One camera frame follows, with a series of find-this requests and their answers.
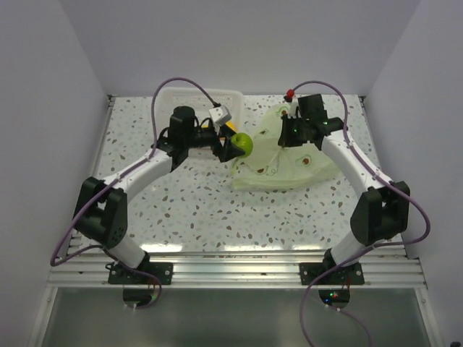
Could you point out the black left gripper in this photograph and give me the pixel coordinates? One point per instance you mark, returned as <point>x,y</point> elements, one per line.
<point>227,150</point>

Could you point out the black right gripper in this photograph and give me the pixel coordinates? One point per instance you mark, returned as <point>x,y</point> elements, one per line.
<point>286,139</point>

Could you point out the green fake apple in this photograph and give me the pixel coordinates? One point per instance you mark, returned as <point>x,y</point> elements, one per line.
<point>245,142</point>

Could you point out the light green avocado plastic bag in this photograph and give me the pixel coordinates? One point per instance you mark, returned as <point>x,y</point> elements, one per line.
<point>270,166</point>

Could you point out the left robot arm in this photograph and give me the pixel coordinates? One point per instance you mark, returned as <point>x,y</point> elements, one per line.
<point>102,205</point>

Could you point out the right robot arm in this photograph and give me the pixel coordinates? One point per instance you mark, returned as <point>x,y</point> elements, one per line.
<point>382,209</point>

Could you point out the yellow fake pear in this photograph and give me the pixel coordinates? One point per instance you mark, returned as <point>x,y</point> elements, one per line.
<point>230,126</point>

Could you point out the white plastic mesh basket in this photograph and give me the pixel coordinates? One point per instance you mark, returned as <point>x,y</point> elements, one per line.
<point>171,97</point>

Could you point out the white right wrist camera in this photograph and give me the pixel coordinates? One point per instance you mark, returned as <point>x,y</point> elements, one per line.
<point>292,100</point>

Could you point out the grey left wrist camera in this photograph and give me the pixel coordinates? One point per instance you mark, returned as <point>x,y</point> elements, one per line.
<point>219,115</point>

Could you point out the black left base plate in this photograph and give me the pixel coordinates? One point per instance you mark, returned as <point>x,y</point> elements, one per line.
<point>148,273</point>

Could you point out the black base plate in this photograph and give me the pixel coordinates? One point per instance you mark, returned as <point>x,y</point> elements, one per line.
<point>352,274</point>
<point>148,273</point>

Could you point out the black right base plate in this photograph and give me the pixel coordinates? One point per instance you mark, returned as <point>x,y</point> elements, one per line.
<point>352,274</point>

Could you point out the aluminium rail frame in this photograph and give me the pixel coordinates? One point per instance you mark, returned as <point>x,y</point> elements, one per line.
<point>220,237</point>

